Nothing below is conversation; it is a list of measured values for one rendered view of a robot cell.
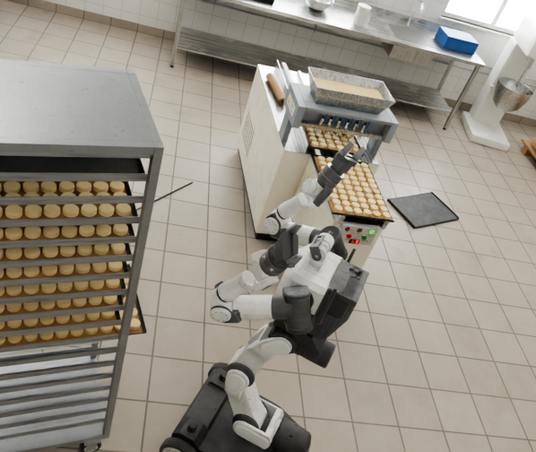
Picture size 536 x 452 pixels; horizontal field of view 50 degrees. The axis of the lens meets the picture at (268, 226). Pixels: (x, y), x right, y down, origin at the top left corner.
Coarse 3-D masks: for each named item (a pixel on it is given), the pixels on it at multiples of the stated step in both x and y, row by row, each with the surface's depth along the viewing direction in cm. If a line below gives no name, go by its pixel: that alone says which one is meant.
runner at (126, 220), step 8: (128, 216) 191; (136, 216) 192; (0, 224) 175; (8, 224) 176; (16, 224) 177; (24, 224) 178; (32, 224) 179; (40, 224) 180; (48, 224) 181; (56, 224) 182; (64, 224) 183; (72, 224) 184; (80, 224) 186; (88, 224) 187; (96, 224) 188
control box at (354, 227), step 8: (344, 224) 339; (352, 224) 341; (360, 224) 343; (368, 224) 346; (344, 232) 343; (352, 232) 344; (360, 232) 345; (368, 232) 346; (376, 232) 347; (344, 240) 347; (360, 240) 350; (368, 240) 351
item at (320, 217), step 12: (312, 156) 388; (312, 168) 383; (300, 180) 403; (300, 192) 400; (324, 204) 355; (300, 216) 395; (312, 216) 373; (324, 216) 353; (348, 216) 346; (348, 252) 359; (360, 252) 361; (360, 264) 368
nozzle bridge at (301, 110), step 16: (288, 96) 388; (304, 96) 376; (288, 112) 384; (304, 112) 367; (320, 112) 369; (336, 112) 371; (352, 112) 378; (384, 112) 392; (288, 128) 386; (320, 128) 381; (336, 128) 383; (368, 128) 393; (384, 128) 394; (368, 144) 416
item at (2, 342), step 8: (128, 280) 254; (120, 312) 240; (136, 312) 242; (136, 320) 239; (88, 328) 229; (96, 328) 230; (104, 328) 231; (112, 328) 234; (136, 328) 237; (16, 336) 218; (24, 336) 219; (32, 336) 220; (40, 336) 222; (48, 336) 222; (56, 336) 225; (64, 336) 225; (72, 336) 227; (80, 336) 228; (88, 336) 229; (0, 344) 216; (8, 344) 216; (16, 344) 217
